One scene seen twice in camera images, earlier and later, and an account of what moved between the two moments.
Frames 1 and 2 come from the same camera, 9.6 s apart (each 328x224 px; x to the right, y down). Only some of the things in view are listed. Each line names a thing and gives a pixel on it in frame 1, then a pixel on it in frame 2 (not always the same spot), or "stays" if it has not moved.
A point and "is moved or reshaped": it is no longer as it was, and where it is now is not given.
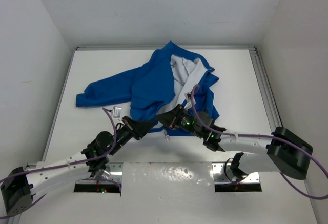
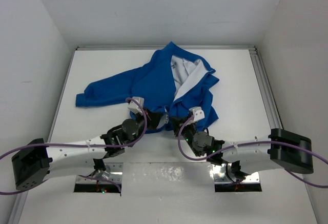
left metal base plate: x=113 y=171 stays
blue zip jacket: x=175 y=86 stays
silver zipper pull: x=167 y=137 is moved or reshaped
